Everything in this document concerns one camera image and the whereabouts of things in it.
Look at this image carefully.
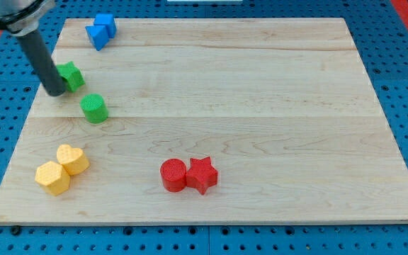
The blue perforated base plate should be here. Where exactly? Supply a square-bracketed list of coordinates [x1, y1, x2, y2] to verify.
[0, 0, 408, 254]

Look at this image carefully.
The blue triangle block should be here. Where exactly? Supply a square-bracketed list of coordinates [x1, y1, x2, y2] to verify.
[85, 25, 109, 51]

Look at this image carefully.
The light wooden board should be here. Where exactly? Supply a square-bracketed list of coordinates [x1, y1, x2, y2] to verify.
[0, 18, 408, 226]

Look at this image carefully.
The yellow heart block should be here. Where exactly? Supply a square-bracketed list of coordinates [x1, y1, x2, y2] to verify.
[56, 144, 90, 176]

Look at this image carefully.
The green star block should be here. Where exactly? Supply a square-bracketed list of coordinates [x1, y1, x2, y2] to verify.
[57, 62, 85, 93]

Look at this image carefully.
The green cylinder block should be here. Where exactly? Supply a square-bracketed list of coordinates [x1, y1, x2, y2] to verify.
[80, 93, 108, 124]

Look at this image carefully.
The yellow hexagon block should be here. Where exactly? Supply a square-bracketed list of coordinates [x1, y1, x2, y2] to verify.
[35, 161, 70, 196]

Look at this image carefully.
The red cylinder block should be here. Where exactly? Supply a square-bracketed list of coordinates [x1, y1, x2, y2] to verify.
[159, 158, 187, 192]

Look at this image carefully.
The blue cube block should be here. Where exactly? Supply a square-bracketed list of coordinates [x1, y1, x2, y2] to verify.
[93, 13, 117, 38]

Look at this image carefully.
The red star block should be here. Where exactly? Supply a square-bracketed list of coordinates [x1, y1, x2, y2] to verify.
[186, 157, 218, 195]

